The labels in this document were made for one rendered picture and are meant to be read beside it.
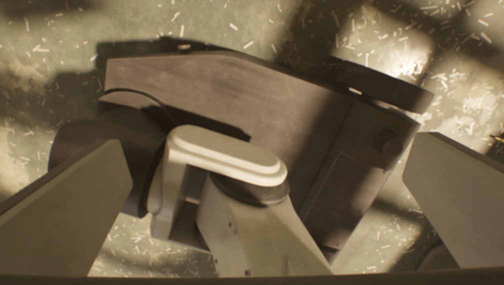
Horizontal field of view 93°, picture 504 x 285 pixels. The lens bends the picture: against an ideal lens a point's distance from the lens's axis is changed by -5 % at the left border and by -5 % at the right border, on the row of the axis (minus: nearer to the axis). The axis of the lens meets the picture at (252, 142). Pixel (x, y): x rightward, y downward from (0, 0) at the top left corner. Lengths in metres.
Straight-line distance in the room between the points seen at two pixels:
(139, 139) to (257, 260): 0.26
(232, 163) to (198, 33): 0.39
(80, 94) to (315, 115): 0.64
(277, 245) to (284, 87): 0.29
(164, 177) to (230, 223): 0.12
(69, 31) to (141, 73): 0.32
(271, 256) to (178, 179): 0.18
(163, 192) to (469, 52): 0.77
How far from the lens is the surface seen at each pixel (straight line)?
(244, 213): 0.37
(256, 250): 0.33
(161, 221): 0.46
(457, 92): 0.85
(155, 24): 0.71
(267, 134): 0.53
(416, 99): 0.55
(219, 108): 0.52
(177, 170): 0.39
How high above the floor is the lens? 0.66
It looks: 66 degrees down
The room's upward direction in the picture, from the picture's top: 174 degrees counter-clockwise
